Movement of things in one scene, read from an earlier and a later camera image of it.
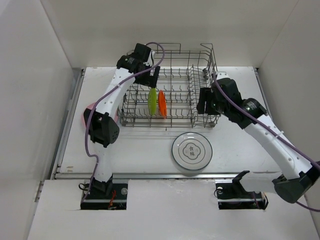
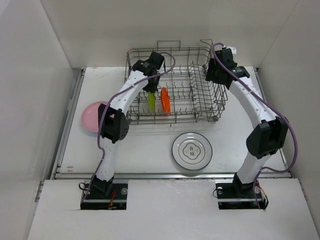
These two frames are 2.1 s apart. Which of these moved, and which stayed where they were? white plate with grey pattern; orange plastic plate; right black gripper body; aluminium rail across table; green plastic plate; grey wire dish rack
Moved: right black gripper body; orange plastic plate
Stayed: aluminium rail across table; grey wire dish rack; white plate with grey pattern; green plastic plate
